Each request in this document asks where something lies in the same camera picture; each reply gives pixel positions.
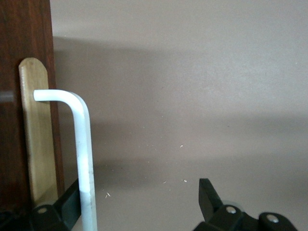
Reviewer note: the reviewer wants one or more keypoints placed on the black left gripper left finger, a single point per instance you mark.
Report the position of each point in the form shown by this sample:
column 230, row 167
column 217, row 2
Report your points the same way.
column 65, row 204

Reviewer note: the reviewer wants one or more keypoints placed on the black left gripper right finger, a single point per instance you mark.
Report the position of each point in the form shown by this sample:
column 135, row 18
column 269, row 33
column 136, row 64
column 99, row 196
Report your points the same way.
column 216, row 216

